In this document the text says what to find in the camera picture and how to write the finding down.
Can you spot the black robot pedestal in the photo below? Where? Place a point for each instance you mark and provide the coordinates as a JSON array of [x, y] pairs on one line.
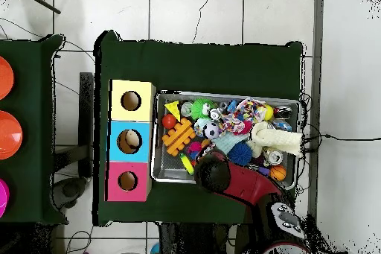
[[190, 242]]

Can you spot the crushed silver can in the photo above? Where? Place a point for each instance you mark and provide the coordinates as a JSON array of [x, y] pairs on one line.
[[275, 157]]

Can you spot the green fuzzy toy with eyes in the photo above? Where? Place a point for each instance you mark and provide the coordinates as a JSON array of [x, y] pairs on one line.
[[201, 108]]

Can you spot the yellow cheese wedge toy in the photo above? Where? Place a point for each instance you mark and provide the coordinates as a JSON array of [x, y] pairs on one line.
[[173, 110]]

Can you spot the cream waffle cloth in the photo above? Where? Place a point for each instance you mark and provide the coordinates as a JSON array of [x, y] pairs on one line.
[[277, 139]]

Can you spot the orange plastic building block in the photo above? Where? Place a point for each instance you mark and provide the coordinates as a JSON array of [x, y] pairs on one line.
[[178, 137]]

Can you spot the orange bowl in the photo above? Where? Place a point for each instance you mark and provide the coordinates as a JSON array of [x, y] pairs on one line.
[[9, 136], [5, 78]]

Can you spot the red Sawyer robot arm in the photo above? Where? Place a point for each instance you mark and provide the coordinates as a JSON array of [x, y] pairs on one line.
[[250, 185]]

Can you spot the blue spiky ball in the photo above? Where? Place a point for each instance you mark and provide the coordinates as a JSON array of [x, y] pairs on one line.
[[241, 151]]

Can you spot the black rod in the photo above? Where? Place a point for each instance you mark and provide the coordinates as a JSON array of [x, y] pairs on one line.
[[38, 1]]

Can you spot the red ball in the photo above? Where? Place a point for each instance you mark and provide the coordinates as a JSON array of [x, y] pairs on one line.
[[169, 122]]

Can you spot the wooden box with three holes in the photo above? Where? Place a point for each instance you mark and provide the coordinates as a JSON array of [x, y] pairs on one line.
[[116, 147]]

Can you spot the pink bowl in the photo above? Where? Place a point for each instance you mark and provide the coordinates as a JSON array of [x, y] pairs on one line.
[[3, 197]]

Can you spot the yellow ball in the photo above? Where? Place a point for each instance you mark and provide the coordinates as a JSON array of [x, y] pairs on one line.
[[269, 112]]

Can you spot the side table with green cloth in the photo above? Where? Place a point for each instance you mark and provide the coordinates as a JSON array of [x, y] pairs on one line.
[[30, 164]]

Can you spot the small orange basketball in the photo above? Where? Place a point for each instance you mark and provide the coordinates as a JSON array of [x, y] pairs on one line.
[[277, 173]]

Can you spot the black and white soccer ball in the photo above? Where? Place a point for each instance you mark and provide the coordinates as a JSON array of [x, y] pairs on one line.
[[211, 130]]

